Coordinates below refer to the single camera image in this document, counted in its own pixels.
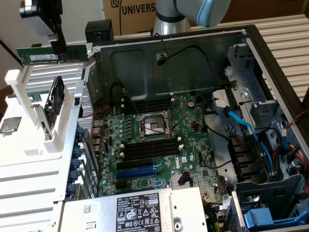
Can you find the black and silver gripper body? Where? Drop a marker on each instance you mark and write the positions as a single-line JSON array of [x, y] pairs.
[[33, 17]]

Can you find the green RAM stick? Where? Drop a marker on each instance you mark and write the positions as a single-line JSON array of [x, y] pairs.
[[74, 54], [36, 96]]

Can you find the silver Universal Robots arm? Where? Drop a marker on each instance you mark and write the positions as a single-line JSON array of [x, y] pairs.
[[169, 17]]

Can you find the black RAM slot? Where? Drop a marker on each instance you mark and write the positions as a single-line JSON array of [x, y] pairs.
[[150, 144], [150, 148], [147, 98], [150, 155], [147, 102], [148, 106], [148, 110], [150, 151]]

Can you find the small black box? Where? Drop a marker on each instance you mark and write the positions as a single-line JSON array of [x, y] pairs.
[[99, 31]]

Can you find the cardboard box with Universal print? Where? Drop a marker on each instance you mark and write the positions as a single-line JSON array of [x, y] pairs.
[[130, 17]]

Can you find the silver CPU chip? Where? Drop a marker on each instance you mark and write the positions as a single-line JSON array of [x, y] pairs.
[[10, 124]]

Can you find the metal locking lever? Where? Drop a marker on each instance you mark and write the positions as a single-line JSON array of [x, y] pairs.
[[176, 104], [132, 104]]

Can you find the silver rear port block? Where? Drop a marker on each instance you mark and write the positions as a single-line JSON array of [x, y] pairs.
[[97, 135]]

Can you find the white parts rack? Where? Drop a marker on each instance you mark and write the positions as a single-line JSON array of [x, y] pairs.
[[29, 154]]

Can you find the open grey PC case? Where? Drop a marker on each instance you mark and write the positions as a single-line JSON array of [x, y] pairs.
[[169, 72]]

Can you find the CPU socket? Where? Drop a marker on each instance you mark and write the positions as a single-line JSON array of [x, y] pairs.
[[155, 126]]

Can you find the long black expansion slot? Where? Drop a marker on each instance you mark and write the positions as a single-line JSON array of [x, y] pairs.
[[135, 164]]

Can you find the silver coin cell battery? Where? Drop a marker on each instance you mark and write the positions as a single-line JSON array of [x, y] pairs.
[[191, 104]]

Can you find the blue expansion slot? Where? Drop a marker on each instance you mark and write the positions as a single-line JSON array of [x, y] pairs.
[[135, 173]]

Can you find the short black expansion slot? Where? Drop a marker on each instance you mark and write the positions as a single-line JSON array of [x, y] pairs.
[[121, 184]]

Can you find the green Dell motherboard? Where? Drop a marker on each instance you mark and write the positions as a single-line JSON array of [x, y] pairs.
[[169, 157]]

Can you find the silver power supply unit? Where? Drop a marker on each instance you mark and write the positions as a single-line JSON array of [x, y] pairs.
[[120, 212]]

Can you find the silver chipset heatsink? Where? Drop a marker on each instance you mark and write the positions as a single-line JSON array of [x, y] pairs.
[[182, 180]]

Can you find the plain brown cardboard box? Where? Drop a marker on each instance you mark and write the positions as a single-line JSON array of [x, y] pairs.
[[265, 9]]

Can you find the black fan shroud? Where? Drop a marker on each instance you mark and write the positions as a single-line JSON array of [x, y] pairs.
[[248, 154]]

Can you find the grey disk bay cage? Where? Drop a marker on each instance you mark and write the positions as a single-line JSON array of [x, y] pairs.
[[272, 193]]

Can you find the blue disk bay caddy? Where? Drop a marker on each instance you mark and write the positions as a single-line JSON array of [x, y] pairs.
[[260, 218]]

